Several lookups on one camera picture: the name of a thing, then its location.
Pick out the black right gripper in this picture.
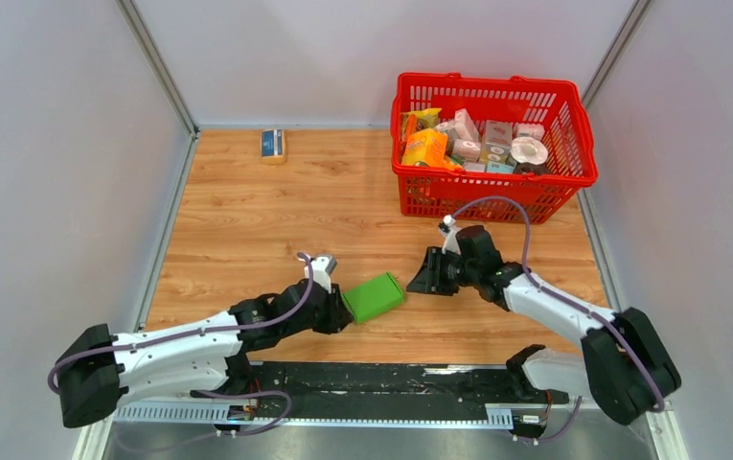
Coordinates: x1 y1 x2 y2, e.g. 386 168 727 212
405 246 479 297

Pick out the green paper box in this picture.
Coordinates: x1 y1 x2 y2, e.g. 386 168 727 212
342 272 406 324

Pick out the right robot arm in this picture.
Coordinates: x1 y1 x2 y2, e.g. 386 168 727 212
406 224 682 426

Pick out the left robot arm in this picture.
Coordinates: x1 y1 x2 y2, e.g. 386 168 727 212
51 279 355 428

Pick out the orange snack box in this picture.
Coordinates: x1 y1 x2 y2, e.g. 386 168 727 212
401 128 448 168

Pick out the round tape roll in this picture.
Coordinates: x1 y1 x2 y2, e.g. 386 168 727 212
510 136 549 165

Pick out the red white carton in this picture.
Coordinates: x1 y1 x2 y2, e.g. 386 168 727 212
482 120 514 149

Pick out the pink white tissue pack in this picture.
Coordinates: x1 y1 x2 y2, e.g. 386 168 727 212
453 108 480 143

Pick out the yellow snack bag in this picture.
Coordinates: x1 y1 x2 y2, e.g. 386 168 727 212
400 107 441 141

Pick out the red shopping basket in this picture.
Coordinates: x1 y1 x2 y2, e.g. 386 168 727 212
391 72 599 223

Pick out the blue yellow sponge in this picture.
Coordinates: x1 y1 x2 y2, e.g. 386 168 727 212
260 128 286 165

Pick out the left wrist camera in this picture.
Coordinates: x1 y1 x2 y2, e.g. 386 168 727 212
304 254 337 293

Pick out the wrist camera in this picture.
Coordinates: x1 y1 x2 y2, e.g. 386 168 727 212
438 215 461 255
304 254 337 293

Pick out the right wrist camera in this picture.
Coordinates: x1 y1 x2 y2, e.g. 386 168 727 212
438 215 461 255

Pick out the white perforated cable tray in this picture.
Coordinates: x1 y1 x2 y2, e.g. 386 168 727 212
113 402 515 430

